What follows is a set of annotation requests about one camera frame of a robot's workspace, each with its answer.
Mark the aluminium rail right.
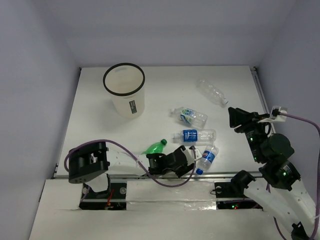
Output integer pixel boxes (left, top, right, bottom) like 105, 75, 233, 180
250, 66, 270, 114

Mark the clear bottle dark blue label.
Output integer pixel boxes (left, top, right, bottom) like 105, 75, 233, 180
172, 129, 217, 146

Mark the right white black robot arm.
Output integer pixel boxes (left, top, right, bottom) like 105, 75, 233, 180
212, 106, 320, 240

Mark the green plastic bottle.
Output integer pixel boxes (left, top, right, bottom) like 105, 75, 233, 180
141, 139, 167, 155

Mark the clear plastic bottle white cap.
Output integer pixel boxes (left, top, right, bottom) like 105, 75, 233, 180
195, 79, 229, 108

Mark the clear bottle green white label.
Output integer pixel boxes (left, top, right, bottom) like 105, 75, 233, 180
170, 107, 208, 129

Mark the clear bottle blue cap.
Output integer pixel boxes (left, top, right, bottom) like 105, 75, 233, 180
195, 144, 219, 175

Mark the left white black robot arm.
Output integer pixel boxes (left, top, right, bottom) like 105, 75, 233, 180
63, 139, 201, 201

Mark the aluminium rail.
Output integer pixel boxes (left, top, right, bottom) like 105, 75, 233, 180
250, 66, 270, 114
51, 163, 266, 181

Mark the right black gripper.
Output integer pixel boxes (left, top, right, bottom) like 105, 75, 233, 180
226, 105, 268, 161

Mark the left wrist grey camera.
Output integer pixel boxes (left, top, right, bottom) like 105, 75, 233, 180
182, 146, 202, 166

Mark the aluminium rail front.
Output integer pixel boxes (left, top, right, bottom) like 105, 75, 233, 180
51, 163, 266, 181

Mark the white bin with black rim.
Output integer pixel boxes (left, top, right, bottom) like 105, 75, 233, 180
102, 62, 146, 119

